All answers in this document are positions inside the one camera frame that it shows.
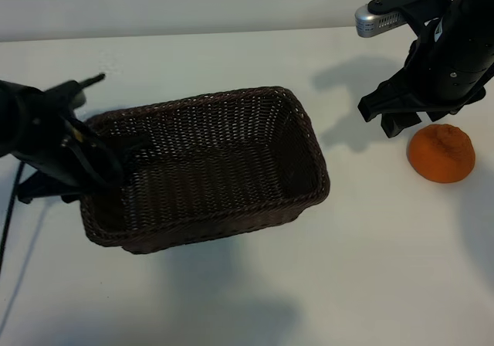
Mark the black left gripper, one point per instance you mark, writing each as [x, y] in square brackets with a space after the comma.
[65, 157]

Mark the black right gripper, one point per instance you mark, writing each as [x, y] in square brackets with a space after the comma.
[444, 87]

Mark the orange tangerine fruit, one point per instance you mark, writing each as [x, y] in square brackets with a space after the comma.
[440, 157]

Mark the dark brown wicker basket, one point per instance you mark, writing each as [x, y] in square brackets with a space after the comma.
[216, 176]

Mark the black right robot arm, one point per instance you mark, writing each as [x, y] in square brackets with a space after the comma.
[471, 14]

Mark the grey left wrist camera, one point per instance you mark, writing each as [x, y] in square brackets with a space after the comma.
[80, 98]

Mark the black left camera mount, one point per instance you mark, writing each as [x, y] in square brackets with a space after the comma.
[61, 89]

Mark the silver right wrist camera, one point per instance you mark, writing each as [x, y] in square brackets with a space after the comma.
[376, 23]

